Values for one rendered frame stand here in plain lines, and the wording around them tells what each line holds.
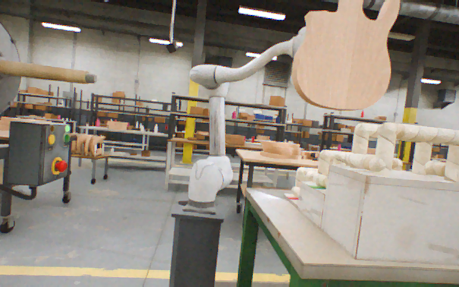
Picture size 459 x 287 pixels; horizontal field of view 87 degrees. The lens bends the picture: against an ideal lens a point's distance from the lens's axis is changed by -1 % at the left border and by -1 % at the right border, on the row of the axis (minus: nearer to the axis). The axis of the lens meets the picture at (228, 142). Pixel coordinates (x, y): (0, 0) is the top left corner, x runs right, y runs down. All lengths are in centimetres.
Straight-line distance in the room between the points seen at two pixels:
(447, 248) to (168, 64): 1178
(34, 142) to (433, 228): 107
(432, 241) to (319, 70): 57
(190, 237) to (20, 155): 83
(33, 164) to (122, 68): 1154
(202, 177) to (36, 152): 73
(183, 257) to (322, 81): 109
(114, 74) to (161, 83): 213
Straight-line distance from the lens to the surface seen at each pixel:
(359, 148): 64
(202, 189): 133
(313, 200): 74
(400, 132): 59
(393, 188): 59
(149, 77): 1205
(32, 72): 72
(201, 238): 137
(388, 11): 110
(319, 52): 93
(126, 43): 1265
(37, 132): 95
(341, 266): 55
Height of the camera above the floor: 116
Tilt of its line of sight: 3 degrees down
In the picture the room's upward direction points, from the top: 6 degrees clockwise
